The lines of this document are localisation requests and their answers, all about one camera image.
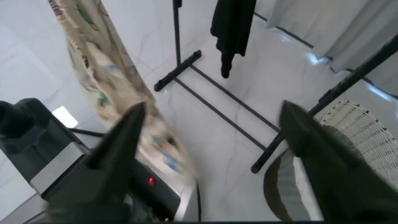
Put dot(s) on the cream printed garment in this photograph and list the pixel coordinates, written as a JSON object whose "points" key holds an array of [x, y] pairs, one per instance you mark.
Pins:
{"points": [[105, 71]]}

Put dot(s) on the black clothes rack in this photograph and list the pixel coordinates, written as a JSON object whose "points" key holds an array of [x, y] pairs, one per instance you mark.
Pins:
{"points": [[177, 72]]}

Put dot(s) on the white curtain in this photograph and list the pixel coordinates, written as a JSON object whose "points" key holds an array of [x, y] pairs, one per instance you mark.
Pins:
{"points": [[311, 21]]}

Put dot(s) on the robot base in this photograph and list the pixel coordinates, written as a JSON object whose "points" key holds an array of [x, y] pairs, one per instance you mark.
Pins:
{"points": [[56, 168]]}

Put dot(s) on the black t-shirt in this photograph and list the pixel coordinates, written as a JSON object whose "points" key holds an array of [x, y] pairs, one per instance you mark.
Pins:
{"points": [[233, 25]]}

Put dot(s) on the white laundry basket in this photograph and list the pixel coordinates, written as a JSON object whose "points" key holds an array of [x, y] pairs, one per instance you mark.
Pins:
{"points": [[367, 137]]}

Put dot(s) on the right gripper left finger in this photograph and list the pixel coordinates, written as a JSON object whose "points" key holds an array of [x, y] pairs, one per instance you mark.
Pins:
{"points": [[109, 168]]}

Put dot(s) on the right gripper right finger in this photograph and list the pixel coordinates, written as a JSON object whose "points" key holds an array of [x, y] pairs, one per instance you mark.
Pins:
{"points": [[342, 180]]}

